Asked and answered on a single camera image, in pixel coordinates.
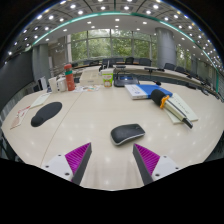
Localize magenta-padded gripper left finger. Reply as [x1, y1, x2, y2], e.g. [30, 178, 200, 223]
[41, 142, 93, 186]

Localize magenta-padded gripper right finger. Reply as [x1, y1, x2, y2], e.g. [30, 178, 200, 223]
[132, 143, 183, 186]

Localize black computer mouse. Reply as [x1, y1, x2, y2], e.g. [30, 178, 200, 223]
[110, 123, 146, 147]

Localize black mouse pad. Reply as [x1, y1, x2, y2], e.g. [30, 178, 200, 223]
[30, 101, 63, 128]

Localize white paper booklet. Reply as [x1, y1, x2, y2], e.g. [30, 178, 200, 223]
[163, 92, 200, 125]

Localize blue and white book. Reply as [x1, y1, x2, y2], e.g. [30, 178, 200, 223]
[124, 83, 174, 101]

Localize colourful printed leaflet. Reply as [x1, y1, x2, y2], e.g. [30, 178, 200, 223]
[73, 84, 102, 93]

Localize white lidded ceramic mug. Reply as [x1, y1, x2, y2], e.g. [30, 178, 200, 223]
[56, 77, 68, 93]

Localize red bottle with green band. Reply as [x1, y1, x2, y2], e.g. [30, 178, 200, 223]
[63, 63, 76, 92]

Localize black conference microphone unit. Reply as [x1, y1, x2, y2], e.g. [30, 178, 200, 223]
[113, 65, 140, 88]

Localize green and white paper cup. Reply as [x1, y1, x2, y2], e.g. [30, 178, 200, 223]
[100, 68, 115, 89]

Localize dark office chairs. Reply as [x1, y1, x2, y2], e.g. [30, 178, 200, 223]
[71, 56, 214, 91]

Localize ceiling lights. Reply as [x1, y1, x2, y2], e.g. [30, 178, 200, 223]
[6, 0, 224, 73]

